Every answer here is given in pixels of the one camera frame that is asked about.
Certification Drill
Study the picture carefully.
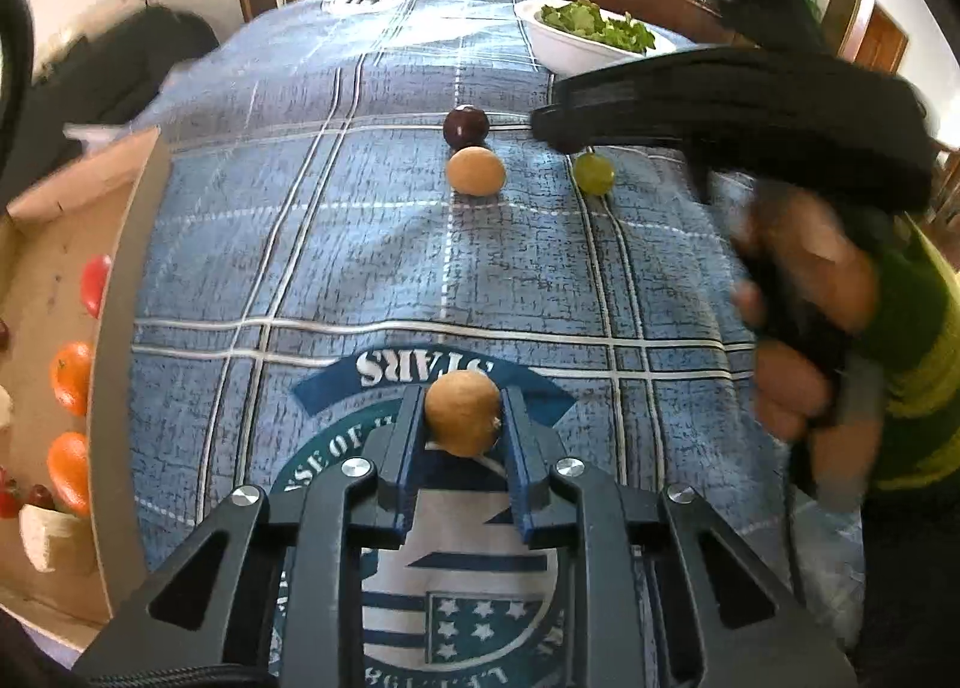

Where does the brown longan fruit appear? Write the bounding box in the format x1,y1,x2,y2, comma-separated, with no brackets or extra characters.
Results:
423,369,501,457

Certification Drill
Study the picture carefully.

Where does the round orange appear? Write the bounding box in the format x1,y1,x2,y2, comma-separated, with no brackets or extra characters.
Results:
47,431,91,518

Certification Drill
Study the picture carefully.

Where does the orange with stem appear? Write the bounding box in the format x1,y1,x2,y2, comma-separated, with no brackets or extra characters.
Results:
49,342,93,417

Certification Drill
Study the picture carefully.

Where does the large red tomato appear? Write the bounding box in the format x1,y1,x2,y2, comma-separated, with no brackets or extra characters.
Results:
80,254,112,317

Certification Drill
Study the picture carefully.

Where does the small red cherry tomato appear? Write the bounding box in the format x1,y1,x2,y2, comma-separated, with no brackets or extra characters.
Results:
26,483,57,511

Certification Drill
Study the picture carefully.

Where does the red tomato with stem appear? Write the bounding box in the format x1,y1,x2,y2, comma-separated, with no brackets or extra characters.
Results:
0,467,25,521

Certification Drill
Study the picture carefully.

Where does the right hand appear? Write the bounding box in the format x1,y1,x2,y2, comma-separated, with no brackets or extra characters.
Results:
737,179,884,429

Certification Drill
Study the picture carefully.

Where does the blue plaid tablecloth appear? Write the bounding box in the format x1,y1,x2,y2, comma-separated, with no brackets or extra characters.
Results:
80,0,854,686

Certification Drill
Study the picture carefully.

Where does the green leafy salad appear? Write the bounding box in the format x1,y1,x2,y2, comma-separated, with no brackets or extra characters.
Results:
539,0,656,55

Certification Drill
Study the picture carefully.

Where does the white bowl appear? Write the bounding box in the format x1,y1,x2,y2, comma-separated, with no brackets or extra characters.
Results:
514,0,693,77

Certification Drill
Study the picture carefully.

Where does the tan round fruit far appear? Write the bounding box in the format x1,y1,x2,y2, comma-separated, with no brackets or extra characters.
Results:
446,147,506,197

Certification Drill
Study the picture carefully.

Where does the dark purple plum left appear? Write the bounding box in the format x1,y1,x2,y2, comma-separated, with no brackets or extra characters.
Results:
443,105,490,151

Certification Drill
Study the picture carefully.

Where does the brown cardboard tray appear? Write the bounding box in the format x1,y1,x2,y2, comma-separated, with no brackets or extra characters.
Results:
2,129,171,649

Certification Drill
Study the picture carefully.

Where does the white plastic bag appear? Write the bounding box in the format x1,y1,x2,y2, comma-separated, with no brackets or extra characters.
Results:
62,122,133,154

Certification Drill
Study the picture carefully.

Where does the black sofa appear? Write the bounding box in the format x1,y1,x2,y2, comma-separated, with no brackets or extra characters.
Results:
2,5,218,202

